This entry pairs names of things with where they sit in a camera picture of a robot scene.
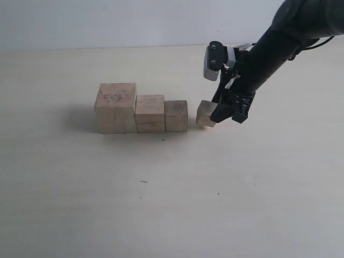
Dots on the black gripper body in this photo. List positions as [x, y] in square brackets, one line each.
[254, 65]

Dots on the third largest wooden cube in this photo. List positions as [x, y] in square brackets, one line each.
[176, 116]

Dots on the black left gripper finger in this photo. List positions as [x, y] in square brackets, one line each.
[241, 104]

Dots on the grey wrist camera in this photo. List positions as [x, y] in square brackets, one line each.
[217, 56]

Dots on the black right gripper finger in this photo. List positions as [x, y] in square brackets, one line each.
[221, 113]

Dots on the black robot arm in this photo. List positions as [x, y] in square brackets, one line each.
[297, 26]

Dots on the second largest wooden cube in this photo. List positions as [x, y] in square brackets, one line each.
[150, 114]

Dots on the smallest wooden cube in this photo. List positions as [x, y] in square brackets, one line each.
[204, 111]

